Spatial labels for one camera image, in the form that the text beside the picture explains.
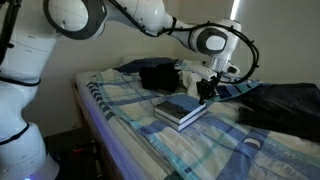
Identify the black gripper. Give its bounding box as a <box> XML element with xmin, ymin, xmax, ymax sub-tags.
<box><xmin>195</xmin><ymin>75</ymin><xmax>222</xmax><ymax>105</ymax></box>

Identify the blue cover book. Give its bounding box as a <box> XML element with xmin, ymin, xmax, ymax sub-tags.
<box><xmin>153</xmin><ymin>94</ymin><xmax>209</xmax><ymax>133</ymax></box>

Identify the teal navy striped cloth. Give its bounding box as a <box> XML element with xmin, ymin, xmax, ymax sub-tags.
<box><xmin>213</xmin><ymin>79</ymin><xmax>264</xmax><ymax>103</ymax></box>

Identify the black crumpled cloth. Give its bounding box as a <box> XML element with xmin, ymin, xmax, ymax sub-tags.
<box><xmin>138</xmin><ymin>63</ymin><xmax>181</xmax><ymax>93</ymax></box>

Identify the blue checkered bed blanket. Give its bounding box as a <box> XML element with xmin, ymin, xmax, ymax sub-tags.
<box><xmin>86</xmin><ymin>59</ymin><xmax>320</xmax><ymax>180</ymax></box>

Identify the dark blue pillow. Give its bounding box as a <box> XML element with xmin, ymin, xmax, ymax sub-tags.
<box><xmin>114</xmin><ymin>57</ymin><xmax>179</xmax><ymax>74</ymax></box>

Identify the black garment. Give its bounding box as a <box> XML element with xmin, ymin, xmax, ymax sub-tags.
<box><xmin>237</xmin><ymin>83</ymin><xmax>320</xmax><ymax>144</ymax></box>

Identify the white bed mattress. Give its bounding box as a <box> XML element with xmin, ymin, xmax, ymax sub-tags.
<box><xmin>74</xmin><ymin>69</ymin><xmax>168</xmax><ymax>180</ymax></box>

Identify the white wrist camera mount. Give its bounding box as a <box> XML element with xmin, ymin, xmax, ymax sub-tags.
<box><xmin>174</xmin><ymin>61</ymin><xmax>218</xmax><ymax>82</ymax></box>

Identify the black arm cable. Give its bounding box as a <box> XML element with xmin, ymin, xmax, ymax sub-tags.
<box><xmin>106</xmin><ymin>0</ymin><xmax>260</xmax><ymax>85</ymax></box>

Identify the red handled tool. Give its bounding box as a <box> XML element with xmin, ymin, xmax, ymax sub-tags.
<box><xmin>72</xmin><ymin>144</ymin><xmax>98</xmax><ymax>155</ymax></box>

